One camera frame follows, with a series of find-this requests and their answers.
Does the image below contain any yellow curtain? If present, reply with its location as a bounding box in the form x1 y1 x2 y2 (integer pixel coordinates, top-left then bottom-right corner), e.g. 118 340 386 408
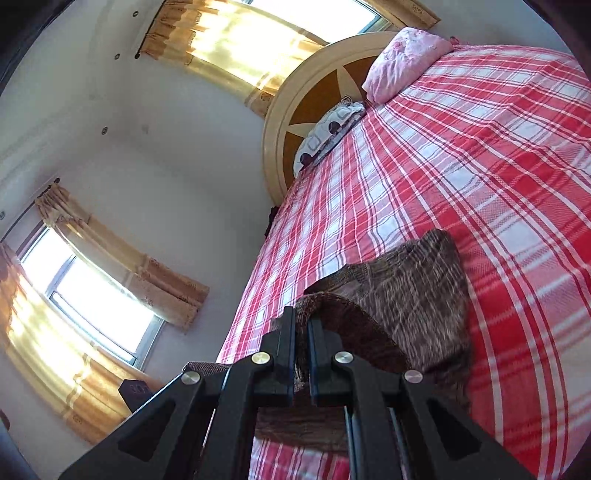
0 242 139 446
367 0 441 31
139 0 326 118
34 182 211 330

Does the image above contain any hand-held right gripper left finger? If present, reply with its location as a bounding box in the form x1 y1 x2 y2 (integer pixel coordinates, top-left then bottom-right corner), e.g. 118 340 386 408
58 305 296 480

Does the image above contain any white patterned pillow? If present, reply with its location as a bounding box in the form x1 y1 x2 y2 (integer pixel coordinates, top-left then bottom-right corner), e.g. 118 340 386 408
293 95 368 174

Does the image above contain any cream and brown headboard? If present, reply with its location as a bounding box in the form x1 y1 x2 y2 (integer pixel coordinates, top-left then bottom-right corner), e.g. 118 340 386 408
262 31 400 204

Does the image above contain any pink pillow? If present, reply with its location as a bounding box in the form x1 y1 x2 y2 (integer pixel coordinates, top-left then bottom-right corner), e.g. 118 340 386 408
361 27 455 103

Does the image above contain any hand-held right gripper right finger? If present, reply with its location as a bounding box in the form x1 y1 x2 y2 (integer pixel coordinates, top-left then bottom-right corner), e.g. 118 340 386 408
307 316 539 480

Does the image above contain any window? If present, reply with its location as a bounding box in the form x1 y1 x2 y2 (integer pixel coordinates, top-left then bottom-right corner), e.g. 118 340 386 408
18 226 167 367
245 0 391 33

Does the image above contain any brown knitted sweater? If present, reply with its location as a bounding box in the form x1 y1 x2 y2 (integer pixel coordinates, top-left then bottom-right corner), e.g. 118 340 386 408
182 229 474 455

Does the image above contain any bed with red plaid sheet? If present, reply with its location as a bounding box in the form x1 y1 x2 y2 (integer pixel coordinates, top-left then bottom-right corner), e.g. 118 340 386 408
216 44 591 480

